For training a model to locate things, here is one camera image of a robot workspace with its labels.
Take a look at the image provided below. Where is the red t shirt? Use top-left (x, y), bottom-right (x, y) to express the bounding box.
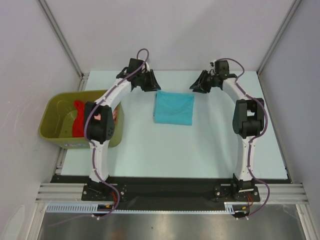
top-left (72, 100), bottom-right (85, 138)

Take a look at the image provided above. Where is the left aluminium frame post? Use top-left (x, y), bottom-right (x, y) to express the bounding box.
top-left (36, 0), bottom-right (84, 78)

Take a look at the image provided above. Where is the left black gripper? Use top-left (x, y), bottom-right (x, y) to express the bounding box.
top-left (137, 70), bottom-right (161, 93)

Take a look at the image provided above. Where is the aluminium frame post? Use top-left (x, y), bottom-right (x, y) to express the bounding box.
top-left (36, 0), bottom-right (84, 78)
top-left (256, 0), bottom-right (304, 76)

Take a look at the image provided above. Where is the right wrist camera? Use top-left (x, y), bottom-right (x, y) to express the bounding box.
top-left (210, 59), bottom-right (230, 76)

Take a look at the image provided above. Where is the olive green plastic bin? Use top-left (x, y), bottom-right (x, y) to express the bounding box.
top-left (37, 89), bottom-right (125, 150)

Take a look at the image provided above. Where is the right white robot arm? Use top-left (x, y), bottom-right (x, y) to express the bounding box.
top-left (189, 70), bottom-right (268, 202)

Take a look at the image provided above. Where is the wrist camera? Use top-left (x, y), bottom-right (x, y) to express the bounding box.
top-left (210, 59), bottom-right (230, 76)
top-left (126, 58), bottom-right (146, 74)

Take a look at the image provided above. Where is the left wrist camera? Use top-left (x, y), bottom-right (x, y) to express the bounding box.
top-left (126, 58), bottom-right (146, 74)

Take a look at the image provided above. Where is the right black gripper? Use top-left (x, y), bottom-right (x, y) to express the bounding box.
top-left (189, 70), bottom-right (218, 94)

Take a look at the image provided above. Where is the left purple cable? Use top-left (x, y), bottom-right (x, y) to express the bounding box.
top-left (83, 48), bottom-right (151, 222)

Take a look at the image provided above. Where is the pink t shirt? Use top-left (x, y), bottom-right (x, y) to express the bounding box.
top-left (93, 107), bottom-right (118, 123)

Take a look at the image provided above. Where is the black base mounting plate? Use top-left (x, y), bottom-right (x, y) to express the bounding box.
top-left (50, 175), bottom-right (292, 210)

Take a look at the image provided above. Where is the right aluminium frame post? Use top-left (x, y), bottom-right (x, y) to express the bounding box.
top-left (256, 0), bottom-right (304, 76)

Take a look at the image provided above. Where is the purple cable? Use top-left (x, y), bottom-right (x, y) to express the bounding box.
top-left (83, 48), bottom-right (151, 222)
top-left (212, 57), bottom-right (271, 221)

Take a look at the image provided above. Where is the turquoise t shirt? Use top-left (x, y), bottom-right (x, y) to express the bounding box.
top-left (153, 91), bottom-right (195, 126)

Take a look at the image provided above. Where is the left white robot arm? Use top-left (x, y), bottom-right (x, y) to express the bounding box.
top-left (82, 68), bottom-right (161, 201)

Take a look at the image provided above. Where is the white slotted cable duct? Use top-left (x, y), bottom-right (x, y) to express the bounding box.
top-left (45, 202), bottom-right (250, 216)

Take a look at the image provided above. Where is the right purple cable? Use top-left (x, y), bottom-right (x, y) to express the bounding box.
top-left (212, 57), bottom-right (271, 221)

